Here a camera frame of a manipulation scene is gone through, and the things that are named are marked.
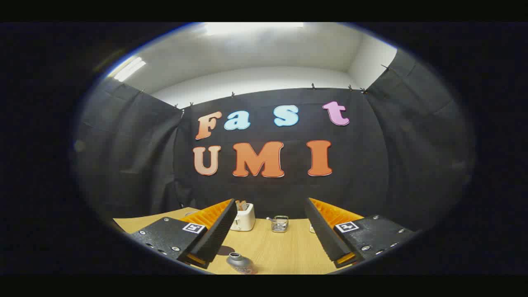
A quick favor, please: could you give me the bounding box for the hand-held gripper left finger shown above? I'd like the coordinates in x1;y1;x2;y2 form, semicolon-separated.
130;199;238;269

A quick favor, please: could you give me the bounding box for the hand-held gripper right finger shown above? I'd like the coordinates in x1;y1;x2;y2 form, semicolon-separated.
304;198;415;269

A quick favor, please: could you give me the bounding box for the silver juice bottle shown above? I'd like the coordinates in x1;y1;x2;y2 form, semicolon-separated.
226;252;258;275

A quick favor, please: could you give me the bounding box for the white toaster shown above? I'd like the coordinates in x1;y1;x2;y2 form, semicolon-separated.
230;203;256;231

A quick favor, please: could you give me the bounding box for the wooden table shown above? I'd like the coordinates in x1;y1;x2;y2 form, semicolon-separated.
113;207;355;275

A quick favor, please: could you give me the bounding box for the ceiling light panel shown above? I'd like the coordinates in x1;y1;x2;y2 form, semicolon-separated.
113;57;147;82

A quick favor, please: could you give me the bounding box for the small wire metal basket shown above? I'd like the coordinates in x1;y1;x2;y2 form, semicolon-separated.
266;215;289;233

